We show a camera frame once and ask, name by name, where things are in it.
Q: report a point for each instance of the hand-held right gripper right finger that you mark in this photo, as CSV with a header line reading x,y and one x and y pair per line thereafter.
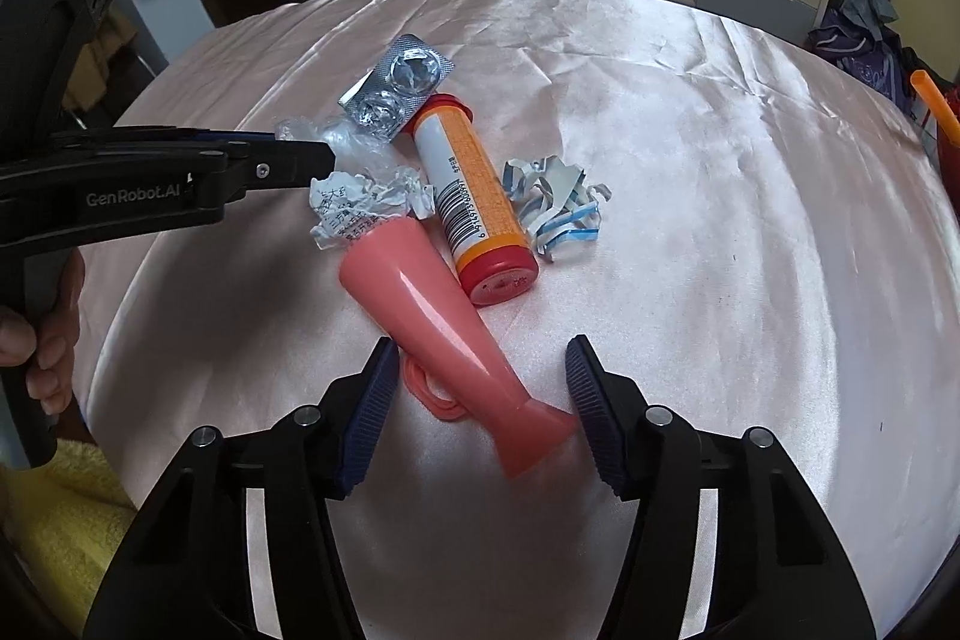
x,y
592,415

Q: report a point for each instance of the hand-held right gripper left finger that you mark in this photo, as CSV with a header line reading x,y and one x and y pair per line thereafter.
x,y
367,430

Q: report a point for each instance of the orange stick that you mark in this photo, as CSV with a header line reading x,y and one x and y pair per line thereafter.
x,y
934,104

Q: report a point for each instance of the purple bag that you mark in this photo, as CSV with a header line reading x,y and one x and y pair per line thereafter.
x,y
862,63

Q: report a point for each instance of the pile of blue white paper strips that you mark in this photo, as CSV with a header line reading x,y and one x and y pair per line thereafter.
x,y
555,197

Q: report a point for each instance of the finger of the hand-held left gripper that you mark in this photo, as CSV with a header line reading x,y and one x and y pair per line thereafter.
x,y
285,164

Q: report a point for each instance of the silver blister pack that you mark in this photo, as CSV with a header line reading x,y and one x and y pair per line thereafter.
x,y
409,70

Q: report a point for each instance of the pink satin tablecloth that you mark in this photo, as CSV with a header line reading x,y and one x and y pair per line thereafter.
x,y
712,235

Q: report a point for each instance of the person's left hand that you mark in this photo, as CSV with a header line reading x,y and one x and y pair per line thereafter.
x,y
60,347

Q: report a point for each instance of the pink plastic tube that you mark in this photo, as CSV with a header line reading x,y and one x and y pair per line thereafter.
x,y
420,302

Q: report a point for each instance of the orange white tablet bottle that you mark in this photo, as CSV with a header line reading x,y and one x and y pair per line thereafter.
x,y
465,190

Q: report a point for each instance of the white paper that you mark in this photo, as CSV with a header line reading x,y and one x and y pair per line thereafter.
x,y
352,205

